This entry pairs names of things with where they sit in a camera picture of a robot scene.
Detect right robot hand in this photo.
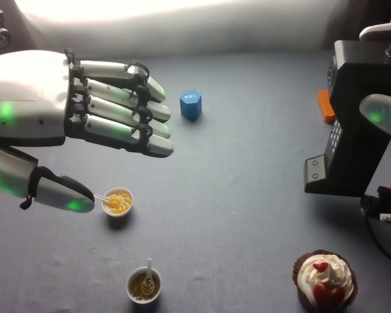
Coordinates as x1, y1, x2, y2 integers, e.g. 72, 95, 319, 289
359, 14, 391, 141

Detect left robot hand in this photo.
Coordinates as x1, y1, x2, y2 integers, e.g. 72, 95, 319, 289
0, 48, 175, 215

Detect black box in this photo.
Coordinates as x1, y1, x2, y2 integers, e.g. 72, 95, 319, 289
304, 19, 391, 198

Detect orange triangle block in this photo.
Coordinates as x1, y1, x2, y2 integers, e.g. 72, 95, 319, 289
317, 90, 336, 124

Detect small bowl of yellow noodles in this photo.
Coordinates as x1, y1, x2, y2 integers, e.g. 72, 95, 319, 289
93, 187, 134, 218

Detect blue hexagonal block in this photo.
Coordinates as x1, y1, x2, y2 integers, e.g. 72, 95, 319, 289
179, 88, 203, 122

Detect white curtain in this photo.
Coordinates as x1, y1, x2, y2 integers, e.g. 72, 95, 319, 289
0, 0, 391, 63

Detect grey table cloth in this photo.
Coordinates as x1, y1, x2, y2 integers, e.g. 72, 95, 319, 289
0, 48, 391, 313

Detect toy cupcake with cream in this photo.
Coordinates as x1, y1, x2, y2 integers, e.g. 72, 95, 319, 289
292, 249, 358, 312

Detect small bowl of green soup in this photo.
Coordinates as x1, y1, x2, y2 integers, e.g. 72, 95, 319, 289
126, 258, 162, 305

